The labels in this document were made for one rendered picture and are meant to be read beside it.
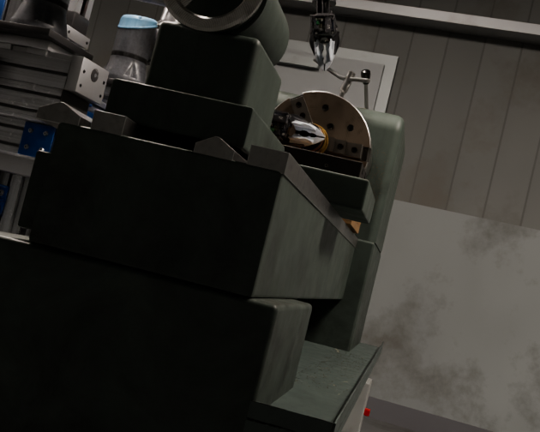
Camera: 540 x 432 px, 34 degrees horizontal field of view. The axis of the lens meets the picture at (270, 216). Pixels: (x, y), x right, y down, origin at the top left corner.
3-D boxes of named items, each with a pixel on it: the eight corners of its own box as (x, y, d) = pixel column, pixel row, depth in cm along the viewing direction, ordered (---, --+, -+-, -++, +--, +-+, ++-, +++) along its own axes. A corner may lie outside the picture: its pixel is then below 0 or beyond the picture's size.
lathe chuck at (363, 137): (245, 177, 256) (291, 81, 256) (343, 223, 250) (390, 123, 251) (240, 173, 247) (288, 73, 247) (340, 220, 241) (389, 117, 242)
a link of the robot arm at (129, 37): (103, 49, 274) (114, 7, 275) (129, 63, 286) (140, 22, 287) (132, 51, 268) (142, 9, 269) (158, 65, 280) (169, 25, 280)
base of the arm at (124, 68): (89, 75, 271) (98, 45, 271) (111, 88, 285) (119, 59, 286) (132, 84, 266) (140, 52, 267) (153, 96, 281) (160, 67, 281)
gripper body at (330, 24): (309, 34, 255) (309, -6, 256) (312, 43, 263) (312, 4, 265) (335, 33, 254) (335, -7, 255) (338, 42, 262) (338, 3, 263)
